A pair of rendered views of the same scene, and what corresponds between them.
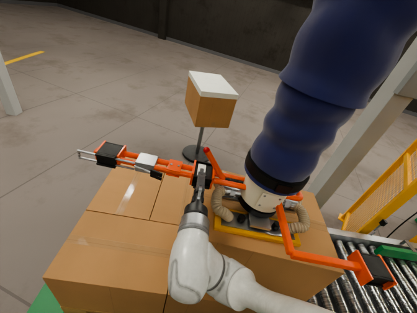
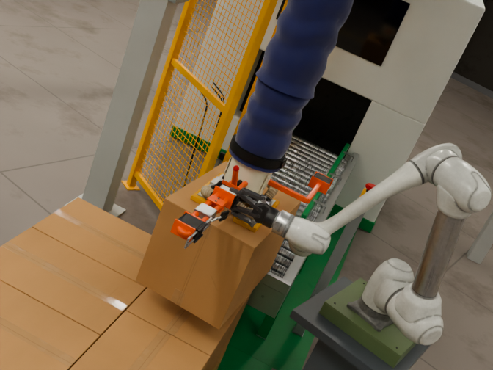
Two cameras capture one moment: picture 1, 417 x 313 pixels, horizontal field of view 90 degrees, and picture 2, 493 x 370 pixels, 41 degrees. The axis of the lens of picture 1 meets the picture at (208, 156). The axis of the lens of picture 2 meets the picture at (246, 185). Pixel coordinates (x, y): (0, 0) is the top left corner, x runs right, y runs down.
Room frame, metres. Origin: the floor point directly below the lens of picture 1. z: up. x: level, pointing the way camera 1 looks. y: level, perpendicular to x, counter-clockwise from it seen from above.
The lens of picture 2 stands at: (-0.03, 2.13, 2.27)
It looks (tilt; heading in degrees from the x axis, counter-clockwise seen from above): 24 degrees down; 285
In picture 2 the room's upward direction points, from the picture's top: 23 degrees clockwise
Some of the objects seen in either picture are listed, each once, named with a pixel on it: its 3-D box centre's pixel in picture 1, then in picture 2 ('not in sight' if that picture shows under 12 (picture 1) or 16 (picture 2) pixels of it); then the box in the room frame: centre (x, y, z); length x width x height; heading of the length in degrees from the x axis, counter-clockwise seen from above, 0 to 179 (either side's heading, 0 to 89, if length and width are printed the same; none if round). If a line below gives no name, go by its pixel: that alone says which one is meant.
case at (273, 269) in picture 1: (245, 235); (222, 238); (0.62, -0.27, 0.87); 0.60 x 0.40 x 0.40; 91
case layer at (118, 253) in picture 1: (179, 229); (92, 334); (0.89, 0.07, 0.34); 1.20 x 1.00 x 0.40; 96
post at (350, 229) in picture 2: not in sight; (331, 266); (0.22, -1.25, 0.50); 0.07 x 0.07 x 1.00; 6
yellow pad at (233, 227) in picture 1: (257, 223); (258, 207); (0.52, -0.25, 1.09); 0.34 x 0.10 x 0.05; 95
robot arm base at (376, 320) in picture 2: not in sight; (377, 307); (-0.09, -0.47, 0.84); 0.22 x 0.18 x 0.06; 71
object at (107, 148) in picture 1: (111, 153); (188, 226); (0.57, 0.35, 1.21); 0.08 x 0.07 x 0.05; 95
